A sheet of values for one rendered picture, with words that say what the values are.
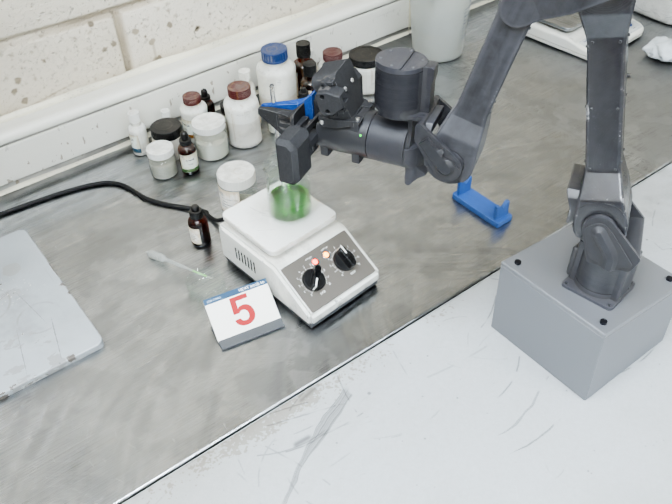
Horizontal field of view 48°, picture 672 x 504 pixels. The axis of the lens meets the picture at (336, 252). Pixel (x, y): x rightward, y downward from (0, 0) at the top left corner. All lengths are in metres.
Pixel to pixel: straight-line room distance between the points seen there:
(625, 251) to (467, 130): 0.21
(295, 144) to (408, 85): 0.14
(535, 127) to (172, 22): 0.67
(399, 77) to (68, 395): 0.56
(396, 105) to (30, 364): 0.57
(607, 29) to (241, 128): 0.73
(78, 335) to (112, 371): 0.08
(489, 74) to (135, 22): 0.74
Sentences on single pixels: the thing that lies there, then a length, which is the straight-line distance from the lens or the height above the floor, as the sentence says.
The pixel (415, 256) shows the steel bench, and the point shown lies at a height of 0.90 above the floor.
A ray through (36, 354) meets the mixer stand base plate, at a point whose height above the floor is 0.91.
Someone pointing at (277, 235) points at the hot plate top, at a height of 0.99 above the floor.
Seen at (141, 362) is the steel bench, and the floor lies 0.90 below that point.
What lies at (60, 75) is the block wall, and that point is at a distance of 1.36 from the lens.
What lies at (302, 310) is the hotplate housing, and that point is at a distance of 1.00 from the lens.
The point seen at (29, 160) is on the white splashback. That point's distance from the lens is 1.35.
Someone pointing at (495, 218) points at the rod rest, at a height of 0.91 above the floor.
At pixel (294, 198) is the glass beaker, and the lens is 1.01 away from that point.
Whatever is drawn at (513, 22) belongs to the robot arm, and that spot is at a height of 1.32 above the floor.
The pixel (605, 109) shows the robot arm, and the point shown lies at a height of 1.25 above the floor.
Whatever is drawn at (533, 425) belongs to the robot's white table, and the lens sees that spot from 0.94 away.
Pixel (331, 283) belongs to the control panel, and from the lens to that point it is 1.02.
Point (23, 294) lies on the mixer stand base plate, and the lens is 1.15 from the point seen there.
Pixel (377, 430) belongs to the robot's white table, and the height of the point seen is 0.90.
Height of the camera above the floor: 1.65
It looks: 42 degrees down
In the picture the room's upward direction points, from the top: 2 degrees counter-clockwise
